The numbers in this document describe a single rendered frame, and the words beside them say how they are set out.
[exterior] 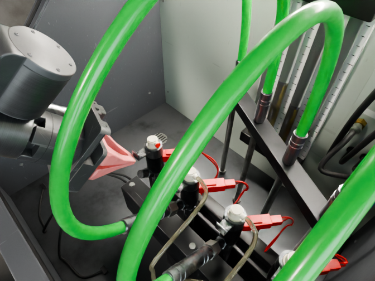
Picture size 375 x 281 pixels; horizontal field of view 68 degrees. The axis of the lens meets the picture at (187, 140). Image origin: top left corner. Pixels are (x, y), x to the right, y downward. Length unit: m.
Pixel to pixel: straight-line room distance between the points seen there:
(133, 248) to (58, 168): 0.08
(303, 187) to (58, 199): 0.30
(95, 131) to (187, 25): 0.43
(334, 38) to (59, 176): 0.24
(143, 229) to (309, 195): 0.27
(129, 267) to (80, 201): 0.53
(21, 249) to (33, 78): 0.37
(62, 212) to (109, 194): 0.46
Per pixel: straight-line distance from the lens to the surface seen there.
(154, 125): 0.83
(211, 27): 0.64
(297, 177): 0.41
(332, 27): 0.25
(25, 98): 0.27
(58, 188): 0.23
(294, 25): 0.18
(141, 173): 0.45
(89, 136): 0.33
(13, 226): 0.59
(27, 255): 0.56
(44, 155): 0.32
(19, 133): 0.30
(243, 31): 0.46
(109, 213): 0.68
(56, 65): 0.26
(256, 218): 0.39
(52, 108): 0.44
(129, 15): 0.19
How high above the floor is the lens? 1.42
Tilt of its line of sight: 48 degrees down
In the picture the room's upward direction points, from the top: 1 degrees clockwise
